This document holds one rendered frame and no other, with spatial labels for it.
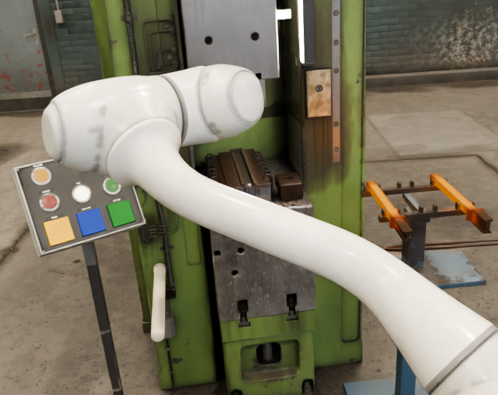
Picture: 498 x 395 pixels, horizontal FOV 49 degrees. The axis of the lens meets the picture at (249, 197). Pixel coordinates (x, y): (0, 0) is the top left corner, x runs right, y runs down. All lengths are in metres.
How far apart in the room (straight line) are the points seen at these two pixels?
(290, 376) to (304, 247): 1.78
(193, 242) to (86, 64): 6.16
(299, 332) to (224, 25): 1.20
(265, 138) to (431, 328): 1.90
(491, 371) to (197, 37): 1.46
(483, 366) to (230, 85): 0.43
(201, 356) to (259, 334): 0.38
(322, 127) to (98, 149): 1.51
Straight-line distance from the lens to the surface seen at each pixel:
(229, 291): 2.09
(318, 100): 2.05
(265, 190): 1.98
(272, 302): 2.14
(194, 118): 0.73
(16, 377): 2.94
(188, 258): 2.24
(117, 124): 0.66
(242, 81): 0.73
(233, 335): 2.21
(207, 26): 1.83
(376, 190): 1.93
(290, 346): 2.34
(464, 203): 1.87
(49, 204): 1.79
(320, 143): 2.12
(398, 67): 8.17
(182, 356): 2.50
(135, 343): 2.92
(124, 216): 1.82
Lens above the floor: 1.72
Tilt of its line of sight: 23 degrees down
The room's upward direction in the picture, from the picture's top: 4 degrees counter-clockwise
